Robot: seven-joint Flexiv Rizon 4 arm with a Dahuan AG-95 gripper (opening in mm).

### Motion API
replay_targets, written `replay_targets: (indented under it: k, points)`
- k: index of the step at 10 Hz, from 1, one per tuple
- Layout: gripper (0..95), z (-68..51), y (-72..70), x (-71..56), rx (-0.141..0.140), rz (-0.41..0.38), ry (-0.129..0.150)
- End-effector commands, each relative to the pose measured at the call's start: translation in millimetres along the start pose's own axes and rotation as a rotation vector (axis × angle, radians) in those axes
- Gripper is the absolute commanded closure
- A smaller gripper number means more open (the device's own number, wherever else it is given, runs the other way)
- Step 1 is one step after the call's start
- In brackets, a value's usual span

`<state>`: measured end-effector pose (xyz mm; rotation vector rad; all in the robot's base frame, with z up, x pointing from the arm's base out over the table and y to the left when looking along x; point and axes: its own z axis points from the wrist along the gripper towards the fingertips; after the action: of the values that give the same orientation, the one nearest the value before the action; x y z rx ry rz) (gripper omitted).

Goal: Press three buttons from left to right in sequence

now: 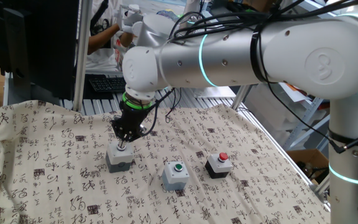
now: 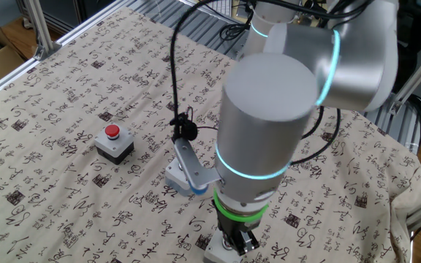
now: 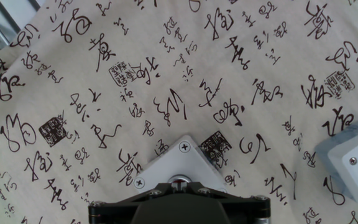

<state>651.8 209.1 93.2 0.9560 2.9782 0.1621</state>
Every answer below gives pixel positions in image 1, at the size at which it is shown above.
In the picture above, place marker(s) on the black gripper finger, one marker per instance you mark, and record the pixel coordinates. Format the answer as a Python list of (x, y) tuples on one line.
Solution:
[(132, 137), (117, 130)]

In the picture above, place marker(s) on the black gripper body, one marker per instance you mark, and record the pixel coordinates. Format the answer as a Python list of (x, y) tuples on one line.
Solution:
[(132, 119)]

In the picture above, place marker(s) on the green button box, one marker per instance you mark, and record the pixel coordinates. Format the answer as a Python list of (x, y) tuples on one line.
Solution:
[(174, 179)]

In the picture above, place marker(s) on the red mushroom button box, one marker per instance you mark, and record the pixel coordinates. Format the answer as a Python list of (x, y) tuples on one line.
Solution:
[(216, 166)]

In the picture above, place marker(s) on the person's bare forearm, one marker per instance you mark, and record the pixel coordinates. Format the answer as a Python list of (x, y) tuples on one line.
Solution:
[(102, 37)]

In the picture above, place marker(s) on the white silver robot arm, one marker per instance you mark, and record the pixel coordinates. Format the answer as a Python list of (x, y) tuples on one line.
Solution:
[(244, 59)]

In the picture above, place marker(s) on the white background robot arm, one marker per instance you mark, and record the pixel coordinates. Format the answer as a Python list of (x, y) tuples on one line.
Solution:
[(193, 4)]

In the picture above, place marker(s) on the white gloved hand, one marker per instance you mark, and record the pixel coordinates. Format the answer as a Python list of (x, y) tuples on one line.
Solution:
[(126, 20)]

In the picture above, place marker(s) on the black keyboard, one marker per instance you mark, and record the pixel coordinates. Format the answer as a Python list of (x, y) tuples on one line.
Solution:
[(107, 84)]

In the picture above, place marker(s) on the black desk mat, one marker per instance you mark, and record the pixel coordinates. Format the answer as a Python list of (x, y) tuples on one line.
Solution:
[(87, 93)]

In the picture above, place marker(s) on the calligraphy print tablecloth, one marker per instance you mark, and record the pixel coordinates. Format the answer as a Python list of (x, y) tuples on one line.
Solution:
[(73, 174)]

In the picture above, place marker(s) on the person in white shirt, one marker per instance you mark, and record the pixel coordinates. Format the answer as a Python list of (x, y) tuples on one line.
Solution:
[(99, 59)]

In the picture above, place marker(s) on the white haptic teleoperation device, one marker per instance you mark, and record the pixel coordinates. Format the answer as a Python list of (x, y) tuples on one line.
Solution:
[(132, 18)]

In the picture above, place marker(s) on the black computer monitor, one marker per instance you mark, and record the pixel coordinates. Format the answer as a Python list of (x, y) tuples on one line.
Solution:
[(48, 46)]

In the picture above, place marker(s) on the grey steel shelf rack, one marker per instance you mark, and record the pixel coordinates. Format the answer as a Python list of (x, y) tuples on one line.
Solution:
[(306, 124)]

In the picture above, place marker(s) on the brown cardboard box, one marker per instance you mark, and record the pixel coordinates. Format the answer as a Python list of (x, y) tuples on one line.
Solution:
[(309, 158)]

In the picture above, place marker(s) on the aluminium frame post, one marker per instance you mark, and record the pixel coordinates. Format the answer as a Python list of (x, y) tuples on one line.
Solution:
[(82, 62), (320, 186), (241, 96)]

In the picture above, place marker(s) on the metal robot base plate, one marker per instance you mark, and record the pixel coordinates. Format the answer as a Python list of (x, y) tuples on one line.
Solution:
[(214, 92)]

